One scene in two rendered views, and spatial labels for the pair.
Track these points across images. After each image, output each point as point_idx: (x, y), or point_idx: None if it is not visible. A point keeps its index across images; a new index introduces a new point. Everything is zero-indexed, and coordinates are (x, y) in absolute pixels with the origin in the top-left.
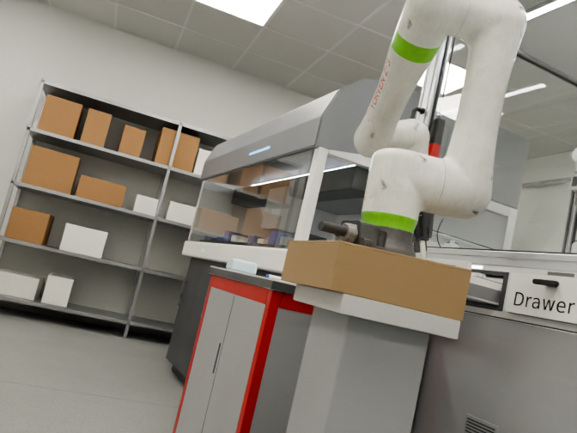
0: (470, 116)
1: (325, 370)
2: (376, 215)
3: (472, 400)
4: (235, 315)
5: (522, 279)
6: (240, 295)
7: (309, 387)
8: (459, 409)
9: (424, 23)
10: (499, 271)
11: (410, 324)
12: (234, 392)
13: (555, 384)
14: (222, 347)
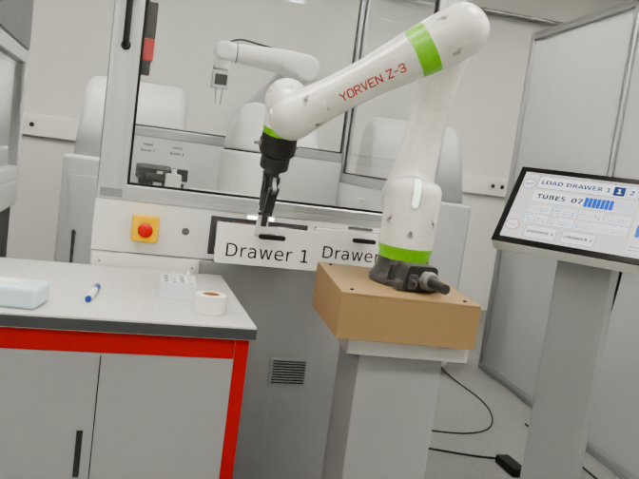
0: (438, 138)
1: (414, 408)
2: (426, 254)
3: (277, 344)
4: (125, 383)
5: (329, 235)
6: (132, 354)
7: (384, 427)
8: (261, 355)
9: (466, 57)
10: (296, 223)
11: None
12: (183, 477)
13: None
14: (95, 434)
